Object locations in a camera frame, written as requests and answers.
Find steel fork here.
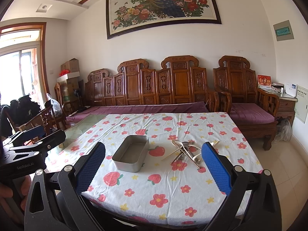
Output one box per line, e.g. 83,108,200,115
171,140,201,168

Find light wooden chopstick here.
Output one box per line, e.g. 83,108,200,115
168,143,202,162

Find cream plastic spoon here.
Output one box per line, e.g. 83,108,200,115
171,140,201,150

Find person's left hand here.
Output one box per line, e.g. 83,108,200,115
0,175,32,212

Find grey metal rectangular tin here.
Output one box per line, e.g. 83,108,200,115
112,135,149,173

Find wooden dining chair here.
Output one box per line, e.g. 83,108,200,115
4,105,60,136

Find purple armchair cushion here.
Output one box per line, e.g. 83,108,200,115
229,103,275,125

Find floral strawberry tablecloth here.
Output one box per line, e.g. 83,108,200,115
46,113,263,226

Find white plastic bag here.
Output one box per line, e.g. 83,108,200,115
46,93,62,117

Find carved wooden armchair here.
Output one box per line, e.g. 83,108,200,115
213,55,279,151

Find stacked cardboard boxes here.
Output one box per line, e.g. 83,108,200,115
56,58,80,102

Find wooden side table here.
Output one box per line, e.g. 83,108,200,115
265,89,298,126

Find carved wooden long sofa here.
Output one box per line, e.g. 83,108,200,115
66,55,220,123

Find peacock flower framed painting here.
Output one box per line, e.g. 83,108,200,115
106,0,221,39

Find grey wall electrical panel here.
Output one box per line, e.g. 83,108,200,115
273,20,294,41

